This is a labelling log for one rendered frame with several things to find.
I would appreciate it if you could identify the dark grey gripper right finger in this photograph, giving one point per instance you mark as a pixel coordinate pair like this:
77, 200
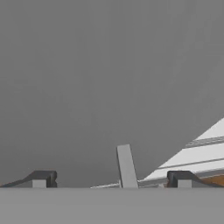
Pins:
180, 175

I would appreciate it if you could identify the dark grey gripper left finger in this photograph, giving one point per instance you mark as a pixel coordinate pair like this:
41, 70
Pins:
43, 176

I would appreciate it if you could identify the grey fridge door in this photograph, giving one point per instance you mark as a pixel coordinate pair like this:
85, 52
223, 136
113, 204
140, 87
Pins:
87, 73

